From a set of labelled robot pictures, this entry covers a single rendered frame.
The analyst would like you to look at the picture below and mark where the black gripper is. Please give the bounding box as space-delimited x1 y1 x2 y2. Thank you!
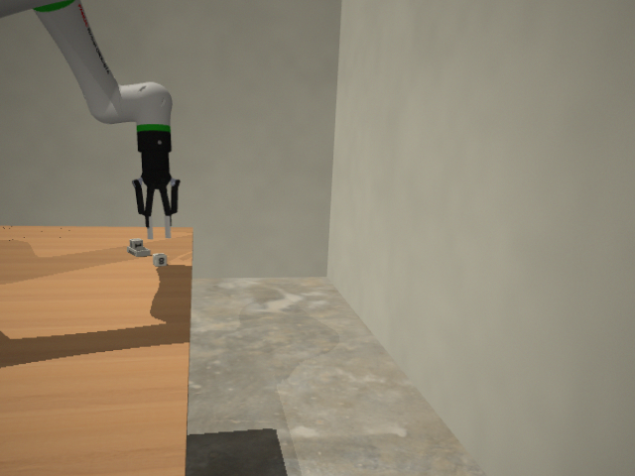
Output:
132 152 181 240

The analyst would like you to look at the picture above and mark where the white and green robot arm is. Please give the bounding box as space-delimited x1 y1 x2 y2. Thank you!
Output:
0 0 173 153

